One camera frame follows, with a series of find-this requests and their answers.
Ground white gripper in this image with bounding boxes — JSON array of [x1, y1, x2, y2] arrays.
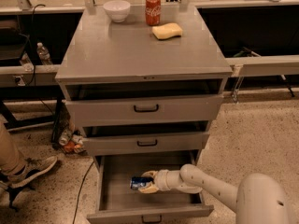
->
[[138, 170, 181, 194]]

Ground blue pepsi can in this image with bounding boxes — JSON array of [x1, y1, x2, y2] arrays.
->
[[130, 176, 153, 190]]

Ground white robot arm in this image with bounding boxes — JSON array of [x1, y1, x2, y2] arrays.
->
[[138, 164, 297, 224]]

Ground grey bottom drawer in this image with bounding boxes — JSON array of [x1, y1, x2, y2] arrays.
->
[[87, 151, 213, 224]]

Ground grey drawer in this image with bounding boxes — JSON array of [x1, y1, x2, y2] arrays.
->
[[83, 132, 209, 156], [66, 95, 223, 127], [87, 151, 213, 224]]

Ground grey middle drawer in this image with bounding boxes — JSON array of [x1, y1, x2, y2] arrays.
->
[[83, 132, 209, 156]]

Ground grey top drawer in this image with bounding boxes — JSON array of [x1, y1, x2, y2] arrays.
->
[[66, 95, 223, 127]]

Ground grey drawer cabinet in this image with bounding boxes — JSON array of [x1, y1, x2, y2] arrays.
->
[[55, 4, 234, 161]]

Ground red coca-cola can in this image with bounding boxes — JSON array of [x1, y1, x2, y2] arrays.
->
[[145, 0, 161, 26]]

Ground pile of floor clutter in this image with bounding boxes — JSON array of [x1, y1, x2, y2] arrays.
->
[[58, 129, 85, 154]]

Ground grey sneaker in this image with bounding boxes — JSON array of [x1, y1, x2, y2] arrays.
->
[[7, 156, 58, 189]]

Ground black chair base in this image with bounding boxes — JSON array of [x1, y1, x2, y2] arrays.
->
[[0, 181, 34, 212]]

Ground person leg khaki trousers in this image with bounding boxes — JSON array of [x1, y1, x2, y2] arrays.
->
[[0, 122, 26, 176]]

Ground yellow sponge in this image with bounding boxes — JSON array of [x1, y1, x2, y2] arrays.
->
[[151, 23, 182, 40]]

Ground clear water bottle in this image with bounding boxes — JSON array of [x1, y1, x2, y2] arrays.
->
[[36, 42, 52, 65]]

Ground white bowl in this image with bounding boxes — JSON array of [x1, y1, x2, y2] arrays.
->
[[103, 0, 131, 22]]

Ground black desk left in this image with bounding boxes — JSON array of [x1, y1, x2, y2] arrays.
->
[[0, 19, 64, 145]]

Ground black handle bottom drawer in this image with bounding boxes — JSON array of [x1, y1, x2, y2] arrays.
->
[[141, 216, 162, 224]]

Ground black handle drawer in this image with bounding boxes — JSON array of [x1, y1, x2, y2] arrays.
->
[[141, 216, 162, 224], [134, 105, 159, 113], [136, 140, 158, 147]]

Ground black handle middle drawer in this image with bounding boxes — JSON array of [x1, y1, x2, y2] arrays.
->
[[136, 140, 158, 147]]

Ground black floor cable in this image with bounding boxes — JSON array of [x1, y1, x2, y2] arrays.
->
[[72, 161, 95, 224]]

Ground black handle top drawer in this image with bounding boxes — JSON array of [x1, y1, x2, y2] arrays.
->
[[134, 105, 159, 113]]

